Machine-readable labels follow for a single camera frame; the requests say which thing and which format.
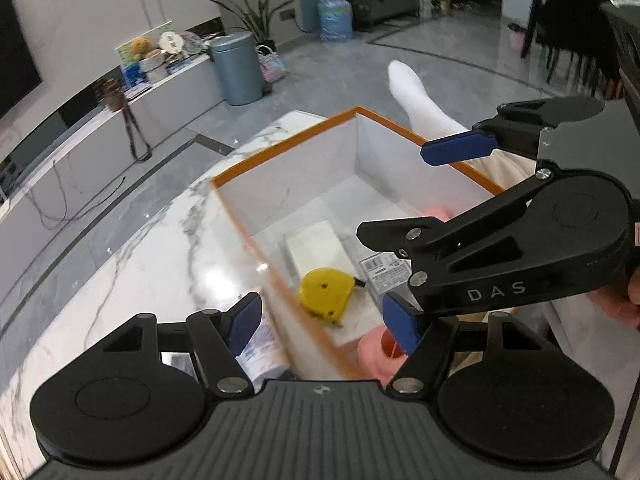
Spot person's leg white sock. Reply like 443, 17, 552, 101
387, 60, 536, 188

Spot black wall television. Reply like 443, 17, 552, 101
0, 0, 42, 117

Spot yellow tape measure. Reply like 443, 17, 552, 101
298, 268, 366, 324

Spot black cable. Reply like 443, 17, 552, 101
19, 159, 126, 231

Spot pastel woven basket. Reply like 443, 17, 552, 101
256, 44, 286, 84

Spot teddy bear in pot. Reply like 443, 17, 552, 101
129, 36, 168, 84

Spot brown camera with strap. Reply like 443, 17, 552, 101
101, 79, 153, 162

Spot grey TV console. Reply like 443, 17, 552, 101
1, 55, 222, 256

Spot white Vaseline tube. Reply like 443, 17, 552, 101
238, 287, 291, 391

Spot orange shoe box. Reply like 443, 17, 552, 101
213, 107, 502, 379

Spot pink cylindrical cup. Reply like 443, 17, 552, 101
423, 206, 450, 222

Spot person's right hand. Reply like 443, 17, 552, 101
588, 269, 640, 330

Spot blue-grey trash can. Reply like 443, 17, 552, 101
208, 30, 265, 106

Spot small silver labelled box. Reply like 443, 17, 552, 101
360, 252, 411, 295

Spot white rectangular box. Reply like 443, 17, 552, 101
285, 221, 358, 278

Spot blue water jug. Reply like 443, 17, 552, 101
317, 0, 352, 42

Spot tall green floor plant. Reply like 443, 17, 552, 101
208, 0, 296, 49

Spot pink bottle with coral cap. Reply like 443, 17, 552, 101
357, 325, 407, 387

